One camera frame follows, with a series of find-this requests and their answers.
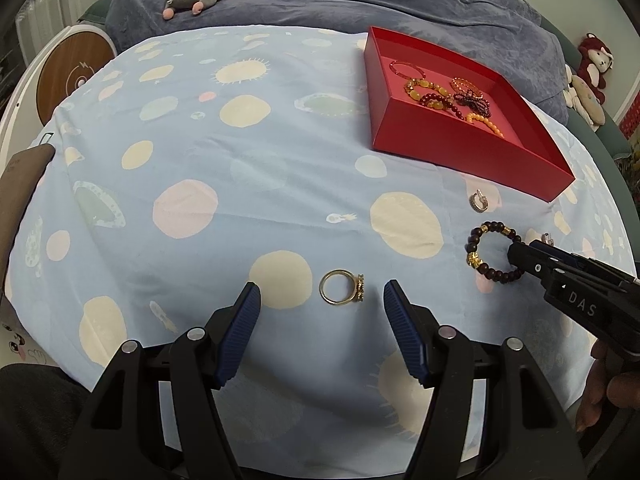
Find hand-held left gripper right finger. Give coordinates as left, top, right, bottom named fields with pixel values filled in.
left=383, top=280, right=586, bottom=480

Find light blue printed bedsheet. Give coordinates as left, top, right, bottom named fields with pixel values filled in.
left=5, top=25, right=638, bottom=456

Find person's right hand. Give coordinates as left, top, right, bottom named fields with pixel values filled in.
left=575, top=337, right=640, bottom=433

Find dark red bead bracelet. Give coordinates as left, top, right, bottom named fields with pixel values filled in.
left=420, top=91, right=468, bottom=120

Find artificial flowers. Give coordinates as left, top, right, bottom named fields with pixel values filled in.
left=617, top=142, right=640, bottom=196

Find red wall hanging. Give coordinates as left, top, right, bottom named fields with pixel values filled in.
left=620, top=110, right=640, bottom=141

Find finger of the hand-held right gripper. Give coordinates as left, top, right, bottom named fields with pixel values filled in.
left=507, top=242, right=557, bottom=286
left=530, top=240, right=638, bottom=286

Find gold ring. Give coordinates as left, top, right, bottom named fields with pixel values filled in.
left=319, top=268, right=368, bottom=307

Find brown flat panel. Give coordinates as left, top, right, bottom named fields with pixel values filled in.
left=0, top=142, right=56, bottom=306

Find small garnet bead bracelet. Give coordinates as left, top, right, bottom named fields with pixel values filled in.
left=452, top=87, right=491, bottom=113

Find beige plush toy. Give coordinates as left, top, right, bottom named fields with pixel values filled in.
left=564, top=64, right=607, bottom=128

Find yellow and gold bead bracelet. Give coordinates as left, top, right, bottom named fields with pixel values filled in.
left=404, top=78, right=451, bottom=111

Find large yellow bead bracelet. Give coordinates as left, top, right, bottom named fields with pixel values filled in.
left=465, top=112, right=506, bottom=138

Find dark clothing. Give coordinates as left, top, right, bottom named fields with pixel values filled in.
left=0, top=362, right=96, bottom=480

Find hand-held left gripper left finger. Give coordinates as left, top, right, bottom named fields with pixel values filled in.
left=60, top=281, right=262, bottom=480

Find red cardboard box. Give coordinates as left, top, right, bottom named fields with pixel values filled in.
left=363, top=26, right=576, bottom=203

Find white lace curtain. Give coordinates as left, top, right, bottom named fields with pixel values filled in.
left=15, top=0, right=101, bottom=41

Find wide gold bangle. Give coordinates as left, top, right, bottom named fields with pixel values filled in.
left=450, top=76, right=483, bottom=96

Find red monkey plush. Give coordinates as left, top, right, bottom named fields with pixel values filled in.
left=577, top=32, right=615, bottom=92

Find white cartoon print cloth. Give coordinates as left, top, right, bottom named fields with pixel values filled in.
left=0, top=280, right=46, bottom=366

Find dark bead bracelet gold beads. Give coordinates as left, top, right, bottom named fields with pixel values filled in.
left=466, top=221, right=526, bottom=287

